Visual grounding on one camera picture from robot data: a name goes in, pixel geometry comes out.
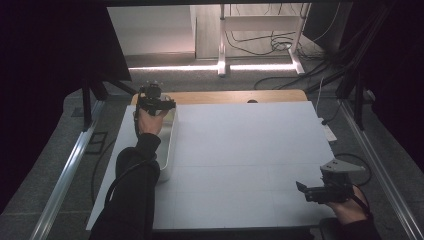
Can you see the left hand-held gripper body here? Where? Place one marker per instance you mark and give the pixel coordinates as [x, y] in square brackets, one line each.
[151, 98]

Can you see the aluminium rail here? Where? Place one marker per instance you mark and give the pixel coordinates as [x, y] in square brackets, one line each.
[63, 180]
[383, 173]

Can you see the white table mat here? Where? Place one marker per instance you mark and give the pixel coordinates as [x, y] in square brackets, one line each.
[240, 160]

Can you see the white plastic bin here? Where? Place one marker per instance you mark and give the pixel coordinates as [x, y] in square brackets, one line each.
[170, 140]

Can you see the person's left hand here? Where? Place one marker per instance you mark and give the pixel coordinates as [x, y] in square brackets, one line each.
[150, 123]

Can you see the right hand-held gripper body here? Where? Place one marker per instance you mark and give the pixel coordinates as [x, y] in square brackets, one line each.
[336, 190]

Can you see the person's right hand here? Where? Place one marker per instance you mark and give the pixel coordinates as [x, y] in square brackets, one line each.
[350, 210]

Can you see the black metal stand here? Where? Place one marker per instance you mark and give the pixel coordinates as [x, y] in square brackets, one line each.
[358, 106]
[87, 106]

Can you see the black curtain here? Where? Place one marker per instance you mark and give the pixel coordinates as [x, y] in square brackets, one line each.
[50, 83]
[400, 66]

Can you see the white metal desk frame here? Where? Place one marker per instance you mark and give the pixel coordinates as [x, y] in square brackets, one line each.
[260, 25]

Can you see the white cabinet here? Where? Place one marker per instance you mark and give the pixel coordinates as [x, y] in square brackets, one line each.
[150, 30]

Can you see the wooden table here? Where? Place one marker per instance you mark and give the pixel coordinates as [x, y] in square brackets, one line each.
[233, 96]

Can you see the dark floor socket frame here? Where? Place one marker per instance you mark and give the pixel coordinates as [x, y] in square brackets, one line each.
[96, 142]

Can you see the white power strip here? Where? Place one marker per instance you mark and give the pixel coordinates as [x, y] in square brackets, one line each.
[330, 132]

